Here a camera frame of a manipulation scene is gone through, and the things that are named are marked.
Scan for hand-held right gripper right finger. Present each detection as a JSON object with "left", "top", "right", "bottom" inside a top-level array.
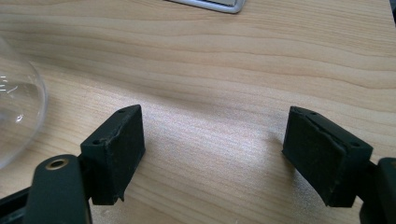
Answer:
[{"left": 282, "top": 105, "right": 374, "bottom": 208}]

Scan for white wire shelf rack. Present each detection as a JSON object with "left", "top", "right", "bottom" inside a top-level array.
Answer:
[{"left": 164, "top": 0, "right": 247, "bottom": 15}]

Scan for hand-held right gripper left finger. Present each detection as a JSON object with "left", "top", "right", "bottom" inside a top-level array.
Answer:
[{"left": 79, "top": 105, "right": 147, "bottom": 206}]

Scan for clear wine glass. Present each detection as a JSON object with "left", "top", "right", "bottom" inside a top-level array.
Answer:
[{"left": 0, "top": 35, "right": 49, "bottom": 171}]

